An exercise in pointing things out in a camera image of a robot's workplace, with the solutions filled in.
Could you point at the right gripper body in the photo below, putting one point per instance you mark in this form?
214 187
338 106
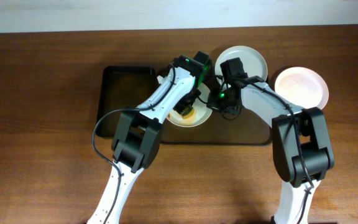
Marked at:
229 106

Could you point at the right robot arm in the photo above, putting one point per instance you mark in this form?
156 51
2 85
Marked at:
302 150

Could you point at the white plate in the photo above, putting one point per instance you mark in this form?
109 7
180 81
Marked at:
253 62
303 87
201 112

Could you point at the green yellow sponge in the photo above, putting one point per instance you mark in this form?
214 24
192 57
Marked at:
188 112

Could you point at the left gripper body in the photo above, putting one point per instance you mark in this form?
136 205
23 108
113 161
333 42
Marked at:
184 106

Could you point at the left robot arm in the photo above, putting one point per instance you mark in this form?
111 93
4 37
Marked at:
139 131

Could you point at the black rectangular tray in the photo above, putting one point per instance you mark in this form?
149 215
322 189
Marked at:
125 87

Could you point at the brown serving tray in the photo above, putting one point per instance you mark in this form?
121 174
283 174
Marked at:
246 129

